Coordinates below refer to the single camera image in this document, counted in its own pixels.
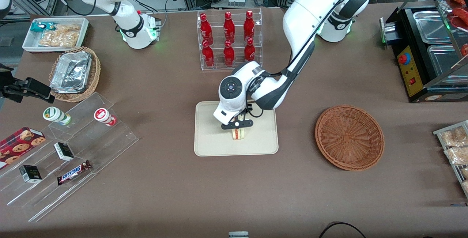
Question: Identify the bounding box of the beige plastic tray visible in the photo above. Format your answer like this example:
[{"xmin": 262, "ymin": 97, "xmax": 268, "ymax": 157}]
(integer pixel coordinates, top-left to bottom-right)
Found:
[{"xmin": 194, "ymin": 99, "xmax": 279, "ymax": 157}]

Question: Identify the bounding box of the brown round wicker basket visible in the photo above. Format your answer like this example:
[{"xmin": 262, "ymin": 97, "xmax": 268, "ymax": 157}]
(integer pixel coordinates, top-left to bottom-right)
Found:
[{"xmin": 315, "ymin": 105, "xmax": 385, "ymax": 171}]

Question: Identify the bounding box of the red lidded yogurt cup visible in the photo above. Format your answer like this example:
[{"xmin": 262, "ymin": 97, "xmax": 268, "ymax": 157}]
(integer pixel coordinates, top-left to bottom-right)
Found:
[{"xmin": 94, "ymin": 108, "xmax": 117, "ymax": 126}]

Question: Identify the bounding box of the black food warmer cabinet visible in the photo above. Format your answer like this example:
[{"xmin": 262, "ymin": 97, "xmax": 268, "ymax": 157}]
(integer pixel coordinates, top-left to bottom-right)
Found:
[{"xmin": 380, "ymin": 0, "xmax": 468, "ymax": 103}]

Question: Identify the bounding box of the clear bag of crackers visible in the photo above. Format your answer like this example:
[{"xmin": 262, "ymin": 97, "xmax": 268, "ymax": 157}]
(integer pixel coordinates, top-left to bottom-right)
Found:
[
  {"xmin": 38, "ymin": 30, "xmax": 80, "ymax": 48},
  {"xmin": 54, "ymin": 24, "xmax": 82, "ymax": 34}
]

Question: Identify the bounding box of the teal snack packet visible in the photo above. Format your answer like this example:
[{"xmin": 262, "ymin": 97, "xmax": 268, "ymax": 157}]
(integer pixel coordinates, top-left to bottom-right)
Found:
[{"xmin": 30, "ymin": 21, "xmax": 56, "ymax": 34}]

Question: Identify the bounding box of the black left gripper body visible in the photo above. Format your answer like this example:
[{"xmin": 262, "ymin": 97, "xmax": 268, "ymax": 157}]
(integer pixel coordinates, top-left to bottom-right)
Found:
[{"xmin": 221, "ymin": 119, "xmax": 254, "ymax": 131}]

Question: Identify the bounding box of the white rectangular snack bin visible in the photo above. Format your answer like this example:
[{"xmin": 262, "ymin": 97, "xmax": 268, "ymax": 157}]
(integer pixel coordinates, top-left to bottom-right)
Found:
[{"xmin": 22, "ymin": 17, "xmax": 90, "ymax": 54}]

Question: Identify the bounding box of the steel warmer pan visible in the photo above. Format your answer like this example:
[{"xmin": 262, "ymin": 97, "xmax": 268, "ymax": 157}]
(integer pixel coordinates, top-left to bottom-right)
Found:
[
  {"xmin": 413, "ymin": 10, "xmax": 458, "ymax": 44},
  {"xmin": 427, "ymin": 44, "xmax": 468, "ymax": 86}
]

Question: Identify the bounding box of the green lidded yogurt cup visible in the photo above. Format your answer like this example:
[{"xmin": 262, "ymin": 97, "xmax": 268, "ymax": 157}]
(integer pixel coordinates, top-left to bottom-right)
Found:
[{"xmin": 43, "ymin": 106, "xmax": 72, "ymax": 126}]

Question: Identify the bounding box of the red cola bottle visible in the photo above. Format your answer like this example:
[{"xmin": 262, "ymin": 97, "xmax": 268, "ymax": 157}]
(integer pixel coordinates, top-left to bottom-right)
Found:
[
  {"xmin": 202, "ymin": 40, "xmax": 215, "ymax": 68},
  {"xmin": 244, "ymin": 10, "xmax": 255, "ymax": 42},
  {"xmin": 223, "ymin": 40, "xmax": 235, "ymax": 67},
  {"xmin": 223, "ymin": 11, "xmax": 235, "ymax": 43},
  {"xmin": 244, "ymin": 38, "xmax": 256, "ymax": 64},
  {"xmin": 200, "ymin": 13, "xmax": 214, "ymax": 45}
]

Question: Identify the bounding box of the aluminium foil container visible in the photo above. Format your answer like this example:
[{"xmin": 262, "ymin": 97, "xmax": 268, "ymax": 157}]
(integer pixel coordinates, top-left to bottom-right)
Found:
[{"xmin": 50, "ymin": 50, "xmax": 93, "ymax": 94}]

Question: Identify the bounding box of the black floor cable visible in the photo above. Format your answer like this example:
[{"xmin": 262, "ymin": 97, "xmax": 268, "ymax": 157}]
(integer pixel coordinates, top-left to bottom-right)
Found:
[{"xmin": 318, "ymin": 222, "xmax": 367, "ymax": 238}]

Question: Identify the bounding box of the red chocolate chip cookie box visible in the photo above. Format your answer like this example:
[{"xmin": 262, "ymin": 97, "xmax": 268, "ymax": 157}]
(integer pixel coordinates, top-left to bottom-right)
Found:
[{"xmin": 0, "ymin": 127, "xmax": 46, "ymax": 170}]

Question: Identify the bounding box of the clear acrylic stepped display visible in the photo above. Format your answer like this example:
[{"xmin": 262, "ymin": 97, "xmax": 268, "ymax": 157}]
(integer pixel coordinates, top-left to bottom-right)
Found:
[{"xmin": 0, "ymin": 92, "xmax": 139, "ymax": 223}]

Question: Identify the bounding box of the small black carton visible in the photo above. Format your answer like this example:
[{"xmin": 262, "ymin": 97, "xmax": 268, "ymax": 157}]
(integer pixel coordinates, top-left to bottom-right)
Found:
[
  {"xmin": 54, "ymin": 142, "xmax": 75, "ymax": 162},
  {"xmin": 19, "ymin": 165, "xmax": 43, "ymax": 184}
]

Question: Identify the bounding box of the clear acrylic bottle rack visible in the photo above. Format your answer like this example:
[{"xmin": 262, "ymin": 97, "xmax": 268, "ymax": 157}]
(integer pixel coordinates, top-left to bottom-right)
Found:
[{"xmin": 197, "ymin": 7, "xmax": 263, "ymax": 71}]

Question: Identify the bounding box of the light oval wicker basket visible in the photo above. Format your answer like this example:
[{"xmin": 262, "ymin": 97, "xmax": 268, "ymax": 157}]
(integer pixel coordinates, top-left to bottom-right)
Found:
[{"xmin": 49, "ymin": 46, "xmax": 101, "ymax": 103}]

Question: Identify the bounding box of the Snickers chocolate bar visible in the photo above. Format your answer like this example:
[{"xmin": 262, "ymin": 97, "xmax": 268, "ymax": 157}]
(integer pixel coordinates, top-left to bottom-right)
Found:
[{"xmin": 57, "ymin": 160, "xmax": 93, "ymax": 186}]

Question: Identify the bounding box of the grey metal snack rack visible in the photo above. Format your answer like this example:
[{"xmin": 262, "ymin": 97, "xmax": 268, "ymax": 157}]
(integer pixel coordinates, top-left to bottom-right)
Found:
[{"xmin": 433, "ymin": 120, "xmax": 468, "ymax": 199}]

